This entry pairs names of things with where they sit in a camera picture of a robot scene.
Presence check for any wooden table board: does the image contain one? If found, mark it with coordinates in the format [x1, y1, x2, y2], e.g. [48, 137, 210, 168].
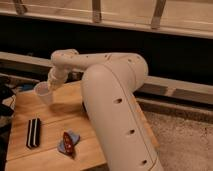
[6, 82, 108, 171]

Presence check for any black white striped block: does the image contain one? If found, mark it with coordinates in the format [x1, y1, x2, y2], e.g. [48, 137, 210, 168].
[26, 118, 41, 149]

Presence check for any grey metal rail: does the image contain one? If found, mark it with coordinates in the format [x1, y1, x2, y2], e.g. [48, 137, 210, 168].
[0, 50, 213, 105]

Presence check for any red toy boat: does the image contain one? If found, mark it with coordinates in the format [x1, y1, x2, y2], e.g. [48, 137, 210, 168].
[63, 132, 74, 154]

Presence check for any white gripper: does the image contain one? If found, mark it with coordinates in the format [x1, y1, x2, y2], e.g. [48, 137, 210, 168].
[47, 67, 68, 90]

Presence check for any dark clutter pile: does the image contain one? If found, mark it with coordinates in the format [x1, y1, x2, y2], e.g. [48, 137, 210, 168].
[0, 76, 18, 128]

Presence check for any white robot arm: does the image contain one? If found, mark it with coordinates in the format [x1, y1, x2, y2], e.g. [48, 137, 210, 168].
[48, 49, 164, 171]

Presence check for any translucent white cup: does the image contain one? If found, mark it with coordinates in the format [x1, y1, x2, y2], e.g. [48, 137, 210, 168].
[34, 82, 53, 105]

